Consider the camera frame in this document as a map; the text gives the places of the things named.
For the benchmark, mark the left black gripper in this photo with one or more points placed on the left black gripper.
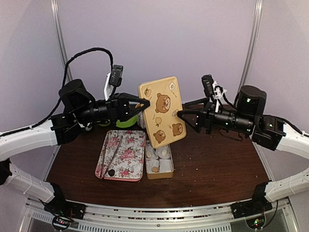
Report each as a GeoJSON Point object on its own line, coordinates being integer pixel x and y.
{"type": "Point", "coordinates": [119, 108]}

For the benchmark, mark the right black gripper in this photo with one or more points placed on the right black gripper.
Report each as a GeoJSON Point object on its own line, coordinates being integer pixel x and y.
{"type": "Point", "coordinates": [205, 118]}

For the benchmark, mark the tan tin lid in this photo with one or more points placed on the tan tin lid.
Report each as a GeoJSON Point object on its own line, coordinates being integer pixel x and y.
{"type": "Point", "coordinates": [161, 121]}

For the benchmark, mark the white swirl chocolate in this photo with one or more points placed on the white swirl chocolate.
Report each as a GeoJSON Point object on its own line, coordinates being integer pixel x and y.
{"type": "Point", "coordinates": [149, 154]}

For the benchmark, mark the caramel brown chocolate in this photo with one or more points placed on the caramel brown chocolate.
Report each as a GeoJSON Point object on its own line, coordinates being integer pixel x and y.
{"type": "Point", "coordinates": [155, 169]}

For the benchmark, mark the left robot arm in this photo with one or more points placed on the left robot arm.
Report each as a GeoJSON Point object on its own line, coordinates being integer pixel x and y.
{"type": "Point", "coordinates": [80, 110]}

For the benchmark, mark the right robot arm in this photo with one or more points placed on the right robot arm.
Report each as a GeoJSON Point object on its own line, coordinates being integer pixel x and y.
{"type": "Point", "coordinates": [271, 132]}

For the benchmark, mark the tan chocolate tin box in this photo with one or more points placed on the tan chocolate tin box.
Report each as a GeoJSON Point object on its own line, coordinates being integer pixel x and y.
{"type": "Point", "coordinates": [164, 163]}

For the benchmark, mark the dark chocolate piece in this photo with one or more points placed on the dark chocolate piece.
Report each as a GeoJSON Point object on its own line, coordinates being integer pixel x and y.
{"type": "Point", "coordinates": [111, 172]}

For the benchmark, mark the green plastic plate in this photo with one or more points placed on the green plastic plate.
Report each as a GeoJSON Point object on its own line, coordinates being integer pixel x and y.
{"type": "Point", "coordinates": [126, 124]}

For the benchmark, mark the floral mug orange inside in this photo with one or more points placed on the floral mug orange inside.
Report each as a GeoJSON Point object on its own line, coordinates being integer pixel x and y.
{"type": "Point", "coordinates": [140, 120]}

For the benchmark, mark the green plastic bowl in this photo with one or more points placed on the green plastic bowl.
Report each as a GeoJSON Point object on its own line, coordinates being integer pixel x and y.
{"type": "Point", "coordinates": [104, 123]}

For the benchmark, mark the floral rectangular tray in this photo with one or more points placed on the floral rectangular tray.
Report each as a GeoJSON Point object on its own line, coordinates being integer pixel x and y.
{"type": "Point", "coordinates": [123, 151]}

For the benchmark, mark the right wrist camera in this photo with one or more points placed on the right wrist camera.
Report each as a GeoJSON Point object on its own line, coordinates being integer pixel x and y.
{"type": "Point", "coordinates": [214, 91]}

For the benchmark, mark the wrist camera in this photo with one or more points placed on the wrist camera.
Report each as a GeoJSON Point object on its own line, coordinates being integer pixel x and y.
{"type": "Point", "coordinates": [214, 91]}
{"type": "Point", "coordinates": [113, 81]}

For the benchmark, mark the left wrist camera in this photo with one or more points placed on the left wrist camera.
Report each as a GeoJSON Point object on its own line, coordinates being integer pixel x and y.
{"type": "Point", "coordinates": [113, 81]}

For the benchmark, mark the right aluminium corner post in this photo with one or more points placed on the right aluminium corner post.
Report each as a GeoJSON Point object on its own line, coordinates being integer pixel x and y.
{"type": "Point", "coordinates": [257, 18]}

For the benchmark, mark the aluminium corner post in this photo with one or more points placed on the aluminium corner post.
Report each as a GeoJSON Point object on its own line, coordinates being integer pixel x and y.
{"type": "Point", "coordinates": [257, 18]}
{"type": "Point", "coordinates": [58, 28]}

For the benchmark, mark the aluminium front rail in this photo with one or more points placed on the aluminium front rail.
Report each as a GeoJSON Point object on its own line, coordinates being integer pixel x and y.
{"type": "Point", "coordinates": [210, 218]}

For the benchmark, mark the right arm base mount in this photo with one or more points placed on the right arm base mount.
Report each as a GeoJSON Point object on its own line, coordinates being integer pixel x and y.
{"type": "Point", "coordinates": [253, 210]}

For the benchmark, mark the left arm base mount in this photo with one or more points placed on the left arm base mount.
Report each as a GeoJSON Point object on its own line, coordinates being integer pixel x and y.
{"type": "Point", "coordinates": [64, 211]}

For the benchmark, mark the left aluminium corner post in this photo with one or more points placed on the left aluminium corner post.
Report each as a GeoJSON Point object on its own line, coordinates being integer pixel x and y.
{"type": "Point", "coordinates": [58, 28]}

